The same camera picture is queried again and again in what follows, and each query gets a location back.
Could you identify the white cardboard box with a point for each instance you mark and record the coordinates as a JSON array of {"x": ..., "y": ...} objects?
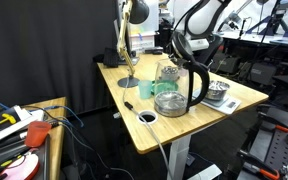
[{"x": 142, "y": 41}]

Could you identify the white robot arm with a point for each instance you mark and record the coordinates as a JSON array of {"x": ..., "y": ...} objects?
[{"x": 197, "y": 18}]

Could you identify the teal plastic cup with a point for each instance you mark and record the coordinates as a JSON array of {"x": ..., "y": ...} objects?
[{"x": 145, "y": 89}]

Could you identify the steel pot with lid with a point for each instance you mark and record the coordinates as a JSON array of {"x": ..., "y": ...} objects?
[{"x": 217, "y": 90}]

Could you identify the green plate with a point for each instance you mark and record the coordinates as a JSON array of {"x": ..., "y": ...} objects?
[{"x": 163, "y": 86}]

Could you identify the glass electric kettle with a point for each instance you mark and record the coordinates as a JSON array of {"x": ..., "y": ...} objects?
[{"x": 193, "y": 80}]

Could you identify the orange red cup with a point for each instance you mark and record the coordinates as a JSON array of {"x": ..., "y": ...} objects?
[{"x": 36, "y": 134}]

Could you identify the round grey black container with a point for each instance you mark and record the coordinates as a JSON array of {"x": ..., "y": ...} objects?
[{"x": 169, "y": 73}]

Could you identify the white kitchen scale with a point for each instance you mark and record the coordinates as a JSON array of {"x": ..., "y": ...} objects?
[{"x": 227, "y": 105}]

